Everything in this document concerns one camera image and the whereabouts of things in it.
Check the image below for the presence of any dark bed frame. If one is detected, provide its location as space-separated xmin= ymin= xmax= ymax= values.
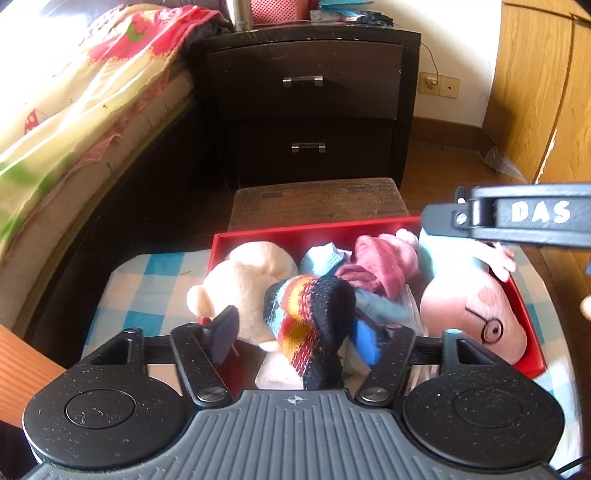
xmin=23 ymin=95 xmax=211 ymax=367

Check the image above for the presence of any pink knit sock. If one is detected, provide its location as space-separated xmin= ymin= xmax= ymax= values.
xmin=335 ymin=234 xmax=419 ymax=301

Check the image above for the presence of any pile of blue clothes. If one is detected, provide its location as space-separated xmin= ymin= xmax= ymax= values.
xmin=309 ymin=0 xmax=394 ymax=27

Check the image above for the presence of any nightstand drawer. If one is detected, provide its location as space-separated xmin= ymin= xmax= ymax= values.
xmin=206 ymin=40 xmax=404 ymax=122
xmin=225 ymin=119 xmax=397 ymax=180

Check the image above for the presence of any metal bottle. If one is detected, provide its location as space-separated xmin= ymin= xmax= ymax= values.
xmin=226 ymin=0 xmax=254 ymax=31

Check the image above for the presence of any pink basket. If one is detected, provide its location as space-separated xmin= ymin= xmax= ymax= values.
xmin=249 ymin=0 xmax=311 ymax=25

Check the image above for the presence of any wooden wardrobe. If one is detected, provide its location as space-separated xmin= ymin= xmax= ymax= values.
xmin=482 ymin=0 xmax=591 ymax=186

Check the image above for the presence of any blue checked cloth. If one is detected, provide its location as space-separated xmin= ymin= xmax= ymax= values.
xmin=81 ymin=249 xmax=583 ymax=468

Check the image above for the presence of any light blue sock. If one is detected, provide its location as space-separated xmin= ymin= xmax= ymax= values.
xmin=300 ymin=242 xmax=352 ymax=278

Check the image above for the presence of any pink pig plush toy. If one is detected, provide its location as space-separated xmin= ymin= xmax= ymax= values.
xmin=397 ymin=227 xmax=529 ymax=365

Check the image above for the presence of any bed with floral blanket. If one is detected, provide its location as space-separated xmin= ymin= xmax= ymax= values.
xmin=0 ymin=4 xmax=232 ymax=259

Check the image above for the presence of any multicolour striped knit sock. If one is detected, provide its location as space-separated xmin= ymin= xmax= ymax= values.
xmin=263 ymin=274 xmax=357 ymax=391

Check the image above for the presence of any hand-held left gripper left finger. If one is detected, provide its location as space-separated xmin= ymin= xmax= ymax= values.
xmin=83 ymin=305 xmax=241 ymax=411

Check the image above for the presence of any thin cable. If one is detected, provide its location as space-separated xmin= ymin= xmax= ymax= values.
xmin=419 ymin=44 xmax=440 ymax=88

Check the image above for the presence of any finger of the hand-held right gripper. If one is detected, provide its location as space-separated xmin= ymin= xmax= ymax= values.
xmin=419 ymin=185 xmax=499 ymax=243

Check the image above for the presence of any dark wooden nightstand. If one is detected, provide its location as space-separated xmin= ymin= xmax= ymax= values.
xmin=191 ymin=25 xmax=422 ymax=191

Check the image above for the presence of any dark wooden stool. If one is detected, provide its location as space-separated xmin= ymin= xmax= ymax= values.
xmin=228 ymin=177 xmax=411 ymax=232

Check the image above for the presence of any wall outlet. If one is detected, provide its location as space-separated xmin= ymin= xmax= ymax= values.
xmin=417 ymin=71 xmax=461 ymax=99

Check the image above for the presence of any orange wooden table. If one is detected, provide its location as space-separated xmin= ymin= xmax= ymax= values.
xmin=0 ymin=324 xmax=68 ymax=418

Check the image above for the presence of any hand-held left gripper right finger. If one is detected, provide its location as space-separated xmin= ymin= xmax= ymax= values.
xmin=353 ymin=325 xmax=505 ymax=409

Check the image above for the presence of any red box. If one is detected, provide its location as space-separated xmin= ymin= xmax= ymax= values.
xmin=198 ymin=217 xmax=549 ymax=384

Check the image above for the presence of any cream teddy plush toy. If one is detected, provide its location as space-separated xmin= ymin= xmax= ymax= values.
xmin=186 ymin=241 xmax=301 ymax=354

